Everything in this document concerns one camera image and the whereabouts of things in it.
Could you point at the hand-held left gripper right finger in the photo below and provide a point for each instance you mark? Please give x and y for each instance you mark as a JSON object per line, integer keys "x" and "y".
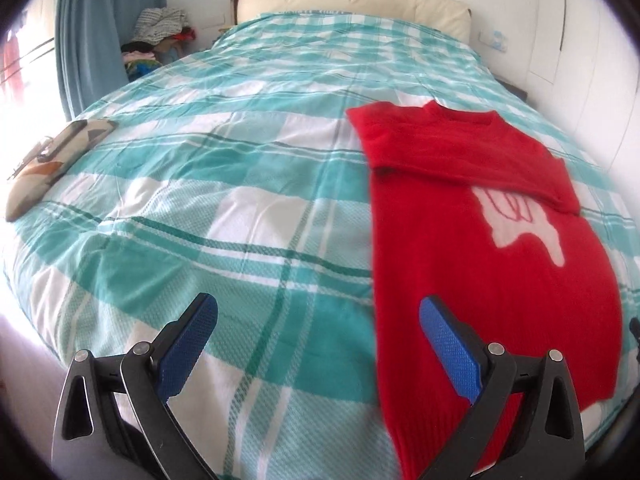
{"x": 450, "y": 350}

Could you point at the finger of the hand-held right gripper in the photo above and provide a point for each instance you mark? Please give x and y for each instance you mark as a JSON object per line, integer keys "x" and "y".
{"x": 636, "y": 332}

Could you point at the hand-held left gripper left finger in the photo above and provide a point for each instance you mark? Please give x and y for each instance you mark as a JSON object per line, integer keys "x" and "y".
{"x": 190, "y": 345}

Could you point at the red sweater with white figure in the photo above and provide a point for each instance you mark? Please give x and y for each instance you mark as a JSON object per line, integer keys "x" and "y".
{"x": 450, "y": 210}

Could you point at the pile of colourful clothes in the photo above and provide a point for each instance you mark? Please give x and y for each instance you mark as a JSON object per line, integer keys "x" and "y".
{"x": 145, "y": 57}

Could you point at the bed with teal plaid cover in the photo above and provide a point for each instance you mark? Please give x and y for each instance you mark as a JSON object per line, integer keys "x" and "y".
{"x": 225, "y": 160}

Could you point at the patterned beige pillow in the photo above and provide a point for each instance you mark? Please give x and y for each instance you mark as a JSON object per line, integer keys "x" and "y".
{"x": 75, "y": 145}

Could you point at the white wardrobe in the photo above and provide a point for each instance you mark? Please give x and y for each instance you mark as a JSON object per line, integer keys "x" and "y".
{"x": 590, "y": 35}

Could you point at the grey striped cloth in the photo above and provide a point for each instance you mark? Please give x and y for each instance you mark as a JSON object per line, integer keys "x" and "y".
{"x": 160, "y": 22}

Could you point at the blue curtain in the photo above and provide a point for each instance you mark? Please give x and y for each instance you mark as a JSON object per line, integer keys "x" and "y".
{"x": 90, "y": 35}

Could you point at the red hanging cloth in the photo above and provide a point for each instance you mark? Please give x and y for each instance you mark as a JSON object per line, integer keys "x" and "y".
{"x": 11, "y": 65}

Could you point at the cream padded headboard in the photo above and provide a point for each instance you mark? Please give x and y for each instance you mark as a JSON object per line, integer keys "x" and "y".
{"x": 350, "y": 0}

